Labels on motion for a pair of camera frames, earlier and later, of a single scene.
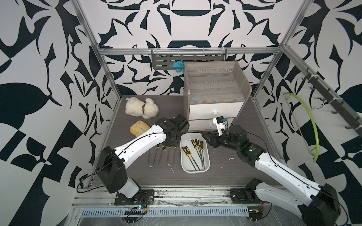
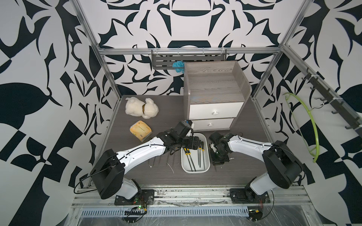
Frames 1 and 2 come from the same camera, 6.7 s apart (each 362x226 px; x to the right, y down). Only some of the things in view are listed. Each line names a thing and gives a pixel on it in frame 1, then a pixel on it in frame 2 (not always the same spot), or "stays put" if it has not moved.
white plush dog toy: (136, 108) stays put
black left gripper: (178, 135) -> (193, 142)
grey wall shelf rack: (165, 59) stays put
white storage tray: (195, 156) stays put
